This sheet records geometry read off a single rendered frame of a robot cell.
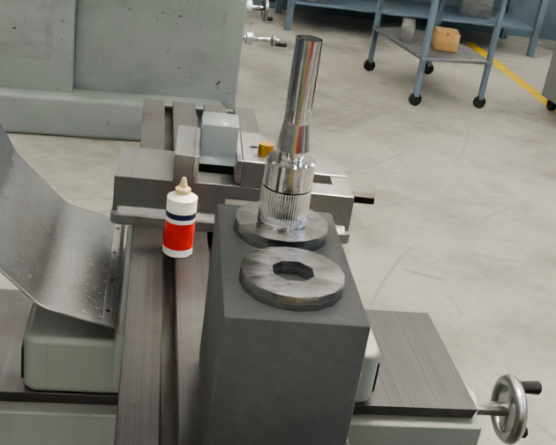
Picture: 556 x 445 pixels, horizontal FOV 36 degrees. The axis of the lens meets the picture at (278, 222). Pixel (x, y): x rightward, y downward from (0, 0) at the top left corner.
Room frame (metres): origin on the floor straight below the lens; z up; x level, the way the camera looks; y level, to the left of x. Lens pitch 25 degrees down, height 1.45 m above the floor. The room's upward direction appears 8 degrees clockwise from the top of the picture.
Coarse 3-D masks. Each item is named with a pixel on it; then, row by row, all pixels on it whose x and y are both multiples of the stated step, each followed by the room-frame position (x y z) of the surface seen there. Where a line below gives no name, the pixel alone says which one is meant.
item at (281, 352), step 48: (240, 240) 0.71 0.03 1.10; (288, 240) 0.70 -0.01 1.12; (336, 240) 0.74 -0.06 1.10; (240, 288) 0.62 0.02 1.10; (288, 288) 0.61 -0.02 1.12; (336, 288) 0.62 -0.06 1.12; (240, 336) 0.57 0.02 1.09; (288, 336) 0.58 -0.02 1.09; (336, 336) 0.59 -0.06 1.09; (240, 384) 0.58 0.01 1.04; (288, 384) 0.58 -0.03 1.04; (336, 384) 0.59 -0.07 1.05; (240, 432) 0.58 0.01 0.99; (288, 432) 0.58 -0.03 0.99; (336, 432) 0.59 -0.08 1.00
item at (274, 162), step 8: (272, 152) 0.75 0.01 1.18; (272, 160) 0.73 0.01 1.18; (280, 160) 0.73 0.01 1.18; (304, 160) 0.74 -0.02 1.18; (312, 160) 0.74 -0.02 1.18; (272, 168) 0.72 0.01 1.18; (280, 168) 0.72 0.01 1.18; (288, 168) 0.72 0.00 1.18; (296, 168) 0.72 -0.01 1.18; (304, 168) 0.72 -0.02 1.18; (312, 168) 0.73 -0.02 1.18; (288, 176) 0.72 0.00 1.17; (296, 176) 0.72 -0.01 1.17; (304, 176) 0.72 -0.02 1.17
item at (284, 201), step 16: (272, 176) 0.72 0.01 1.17; (272, 192) 0.72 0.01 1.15; (288, 192) 0.72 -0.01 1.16; (304, 192) 0.72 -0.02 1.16; (272, 208) 0.72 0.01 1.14; (288, 208) 0.72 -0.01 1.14; (304, 208) 0.73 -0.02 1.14; (272, 224) 0.72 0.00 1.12; (288, 224) 0.72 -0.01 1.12; (304, 224) 0.73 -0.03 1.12
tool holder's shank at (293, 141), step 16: (304, 48) 0.73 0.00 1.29; (320, 48) 0.74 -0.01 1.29; (304, 64) 0.73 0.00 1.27; (304, 80) 0.73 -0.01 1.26; (288, 96) 0.73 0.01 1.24; (304, 96) 0.73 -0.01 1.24; (288, 112) 0.73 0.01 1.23; (304, 112) 0.73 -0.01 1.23; (288, 128) 0.73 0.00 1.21; (304, 128) 0.73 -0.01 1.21; (288, 144) 0.73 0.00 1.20; (304, 144) 0.73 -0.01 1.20; (288, 160) 0.73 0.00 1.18
